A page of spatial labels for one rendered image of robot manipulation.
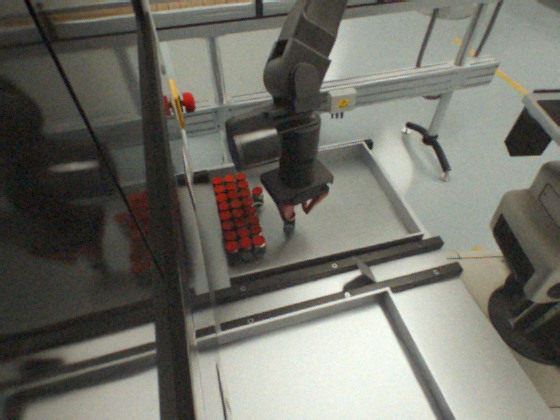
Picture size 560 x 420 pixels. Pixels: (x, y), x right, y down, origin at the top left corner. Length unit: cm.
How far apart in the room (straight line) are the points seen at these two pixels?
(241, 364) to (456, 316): 34
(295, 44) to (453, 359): 48
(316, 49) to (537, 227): 64
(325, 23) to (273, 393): 48
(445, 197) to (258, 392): 173
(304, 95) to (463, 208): 170
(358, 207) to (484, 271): 87
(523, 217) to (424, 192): 118
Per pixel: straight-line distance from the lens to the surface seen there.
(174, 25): 142
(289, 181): 54
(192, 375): 21
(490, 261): 155
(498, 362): 64
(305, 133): 48
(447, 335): 62
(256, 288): 58
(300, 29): 48
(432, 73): 194
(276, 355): 56
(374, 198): 74
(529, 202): 99
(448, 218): 202
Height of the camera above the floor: 141
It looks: 50 degrees down
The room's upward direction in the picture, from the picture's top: straight up
